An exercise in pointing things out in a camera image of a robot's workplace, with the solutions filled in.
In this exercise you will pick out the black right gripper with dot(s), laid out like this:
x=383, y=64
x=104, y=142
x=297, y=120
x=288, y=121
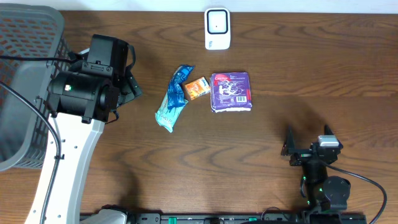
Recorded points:
x=304, y=151

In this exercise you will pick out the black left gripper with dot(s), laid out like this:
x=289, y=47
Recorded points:
x=133, y=86

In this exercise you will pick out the blue snack wrapper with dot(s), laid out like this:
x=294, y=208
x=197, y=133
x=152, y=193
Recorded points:
x=175, y=94

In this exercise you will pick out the mint green wipes pack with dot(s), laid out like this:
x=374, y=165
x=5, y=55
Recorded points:
x=167, y=118

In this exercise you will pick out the purple Carefree pad pack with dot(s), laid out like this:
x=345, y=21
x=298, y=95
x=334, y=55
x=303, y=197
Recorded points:
x=230, y=92

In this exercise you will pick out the orange Kleenex tissue pack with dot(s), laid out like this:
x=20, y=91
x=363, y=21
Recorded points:
x=198, y=88

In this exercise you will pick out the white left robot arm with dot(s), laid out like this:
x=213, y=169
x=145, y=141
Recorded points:
x=73, y=135

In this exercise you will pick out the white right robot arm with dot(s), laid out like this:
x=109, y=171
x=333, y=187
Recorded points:
x=324, y=192

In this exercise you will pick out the white barcode scanner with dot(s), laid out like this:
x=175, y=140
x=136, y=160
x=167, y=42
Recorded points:
x=217, y=28

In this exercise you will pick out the grey plastic mesh basket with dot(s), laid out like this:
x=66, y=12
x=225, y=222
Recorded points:
x=33, y=51

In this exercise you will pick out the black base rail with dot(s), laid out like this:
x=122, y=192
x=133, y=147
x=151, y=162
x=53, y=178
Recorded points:
x=113, y=216

